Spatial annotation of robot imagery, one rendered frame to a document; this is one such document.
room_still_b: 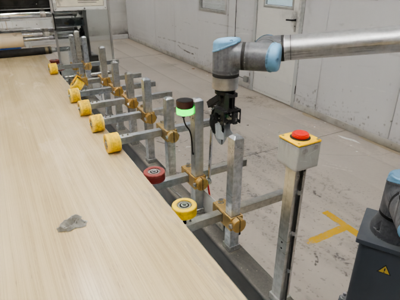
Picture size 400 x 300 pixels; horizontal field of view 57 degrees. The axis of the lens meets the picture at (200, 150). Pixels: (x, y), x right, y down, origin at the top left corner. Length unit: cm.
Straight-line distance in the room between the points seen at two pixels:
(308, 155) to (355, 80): 339
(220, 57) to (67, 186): 68
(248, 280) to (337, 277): 119
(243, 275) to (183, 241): 29
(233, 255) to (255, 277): 12
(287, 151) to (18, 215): 83
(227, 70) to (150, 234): 56
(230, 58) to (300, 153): 47
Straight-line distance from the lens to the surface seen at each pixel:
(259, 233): 255
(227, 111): 124
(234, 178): 115
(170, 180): 140
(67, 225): 115
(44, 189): 137
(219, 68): 121
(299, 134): 87
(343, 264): 245
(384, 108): 407
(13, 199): 135
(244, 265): 127
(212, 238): 137
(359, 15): 420
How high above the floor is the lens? 156
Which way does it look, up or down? 26 degrees down
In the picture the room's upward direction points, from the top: straight up
